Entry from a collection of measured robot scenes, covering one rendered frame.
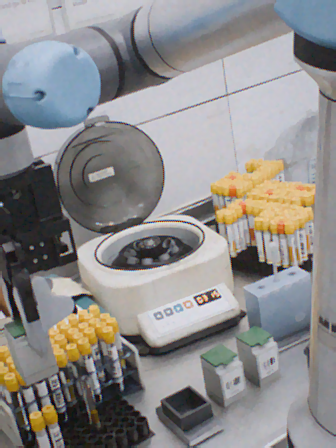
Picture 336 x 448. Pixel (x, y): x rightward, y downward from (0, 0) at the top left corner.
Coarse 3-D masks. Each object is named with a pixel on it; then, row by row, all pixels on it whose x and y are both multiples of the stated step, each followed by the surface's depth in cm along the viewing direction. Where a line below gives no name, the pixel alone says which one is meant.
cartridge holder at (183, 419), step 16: (160, 400) 100; (176, 400) 101; (192, 400) 102; (208, 400) 98; (160, 416) 101; (176, 416) 96; (192, 416) 96; (208, 416) 98; (176, 432) 98; (192, 432) 96; (208, 432) 96
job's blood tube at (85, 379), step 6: (84, 378) 96; (84, 384) 95; (90, 384) 96; (84, 390) 96; (90, 390) 96; (84, 396) 96; (90, 396) 96; (90, 402) 96; (90, 408) 97; (96, 408) 97; (90, 414) 97; (96, 414) 97; (90, 420) 98; (96, 420) 98; (96, 426) 98
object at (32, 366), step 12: (24, 336) 82; (48, 336) 83; (12, 348) 84; (24, 348) 82; (48, 348) 84; (24, 360) 82; (36, 360) 83; (48, 360) 84; (24, 372) 83; (36, 372) 84; (48, 372) 84
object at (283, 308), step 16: (288, 272) 114; (304, 272) 113; (256, 288) 111; (272, 288) 110; (288, 288) 111; (304, 288) 112; (256, 304) 109; (272, 304) 110; (288, 304) 112; (304, 304) 113; (256, 320) 111; (272, 320) 111; (288, 320) 113; (304, 320) 114; (288, 336) 113; (304, 336) 113
